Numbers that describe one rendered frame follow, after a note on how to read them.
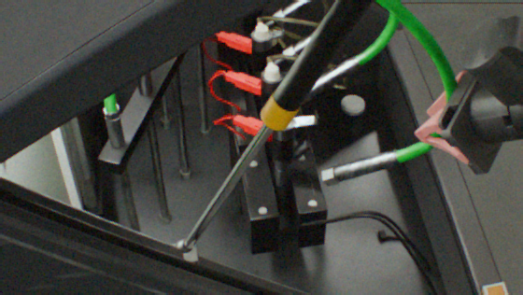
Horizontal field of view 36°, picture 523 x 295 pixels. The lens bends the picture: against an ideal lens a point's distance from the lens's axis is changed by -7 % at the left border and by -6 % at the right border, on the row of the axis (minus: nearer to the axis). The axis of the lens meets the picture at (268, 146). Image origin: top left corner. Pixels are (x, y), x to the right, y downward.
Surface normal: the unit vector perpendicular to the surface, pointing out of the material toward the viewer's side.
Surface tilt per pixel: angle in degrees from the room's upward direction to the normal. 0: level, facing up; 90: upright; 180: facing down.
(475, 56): 50
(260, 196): 0
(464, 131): 45
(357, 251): 0
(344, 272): 0
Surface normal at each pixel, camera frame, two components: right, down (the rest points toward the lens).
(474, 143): 0.51, -0.09
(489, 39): -0.76, -0.52
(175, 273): 0.67, -0.57
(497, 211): 0.00, -0.65
